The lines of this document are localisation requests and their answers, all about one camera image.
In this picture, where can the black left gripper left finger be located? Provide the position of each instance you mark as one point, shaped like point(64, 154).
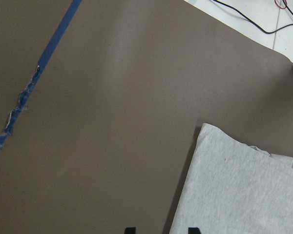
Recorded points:
point(130, 230)

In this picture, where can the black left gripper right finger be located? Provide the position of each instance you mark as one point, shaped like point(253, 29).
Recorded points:
point(194, 230)

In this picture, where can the grey cartoon print t-shirt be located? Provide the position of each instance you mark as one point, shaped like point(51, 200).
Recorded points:
point(233, 188)

